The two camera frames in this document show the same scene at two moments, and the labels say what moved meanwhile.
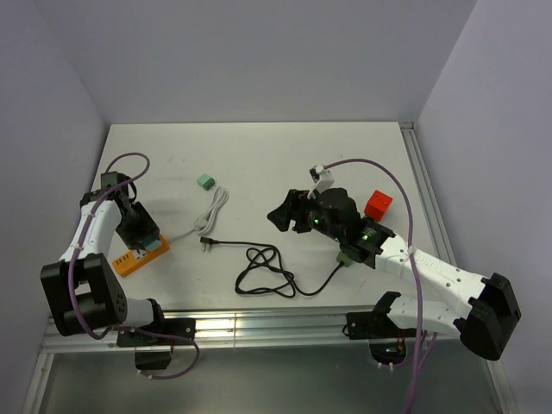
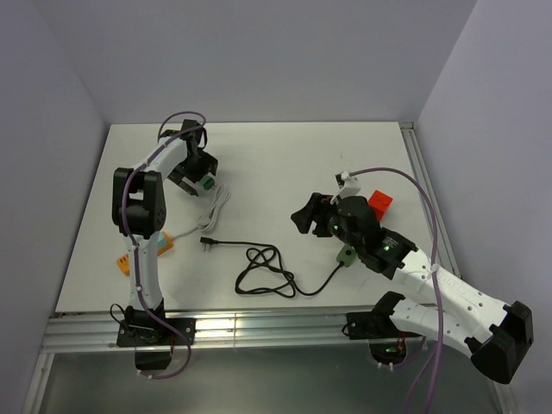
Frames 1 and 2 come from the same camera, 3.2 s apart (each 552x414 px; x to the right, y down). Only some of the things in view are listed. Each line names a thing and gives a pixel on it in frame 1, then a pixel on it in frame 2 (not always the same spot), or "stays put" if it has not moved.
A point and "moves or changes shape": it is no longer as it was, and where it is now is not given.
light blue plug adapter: [153, 243] moves or changes shape
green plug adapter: [205, 181] stays put
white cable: [203, 223] stays put
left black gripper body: [135, 226] -> [195, 168]
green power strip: [345, 259] stays put
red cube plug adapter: [377, 205] stays put
